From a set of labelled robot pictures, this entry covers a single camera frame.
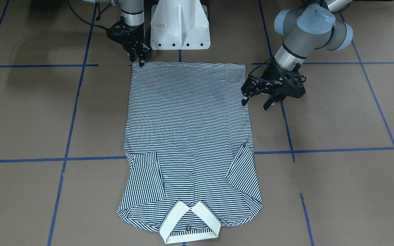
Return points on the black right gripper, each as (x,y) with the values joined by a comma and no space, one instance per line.
(132,35)

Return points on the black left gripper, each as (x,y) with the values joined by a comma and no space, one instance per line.
(271,73)

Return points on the navy white striped polo shirt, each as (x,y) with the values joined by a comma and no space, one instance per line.
(189,145)

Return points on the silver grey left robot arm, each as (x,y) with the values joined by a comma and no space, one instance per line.
(311,27)

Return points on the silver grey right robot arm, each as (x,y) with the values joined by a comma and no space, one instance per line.
(132,12)

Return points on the blue tape strip lengthwise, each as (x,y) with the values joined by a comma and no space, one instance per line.
(72,123)
(295,175)

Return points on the blue tape strip crosswise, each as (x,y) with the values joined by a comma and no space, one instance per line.
(256,153)
(96,65)

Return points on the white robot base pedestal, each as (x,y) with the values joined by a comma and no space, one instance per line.
(179,25)

